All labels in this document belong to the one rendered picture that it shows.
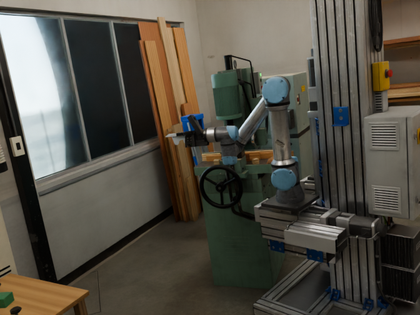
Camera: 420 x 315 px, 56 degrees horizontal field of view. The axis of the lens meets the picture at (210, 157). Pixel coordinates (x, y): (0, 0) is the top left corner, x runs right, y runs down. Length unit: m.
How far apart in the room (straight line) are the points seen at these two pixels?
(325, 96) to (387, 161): 0.43
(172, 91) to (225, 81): 1.85
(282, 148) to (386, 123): 0.47
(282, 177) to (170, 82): 2.75
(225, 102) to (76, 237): 1.71
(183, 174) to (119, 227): 0.85
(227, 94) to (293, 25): 2.42
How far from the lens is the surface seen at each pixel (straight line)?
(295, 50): 4.92
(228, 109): 2.67
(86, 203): 3.57
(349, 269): 2.31
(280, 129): 1.88
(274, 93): 1.84
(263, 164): 2.60
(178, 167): 4.16
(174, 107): 4.44
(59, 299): 2.23
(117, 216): 3.87
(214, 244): 2.90
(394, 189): 1.98
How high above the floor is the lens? 1.53
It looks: 12 degrees down
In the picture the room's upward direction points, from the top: 8 degrees counter-clockwise
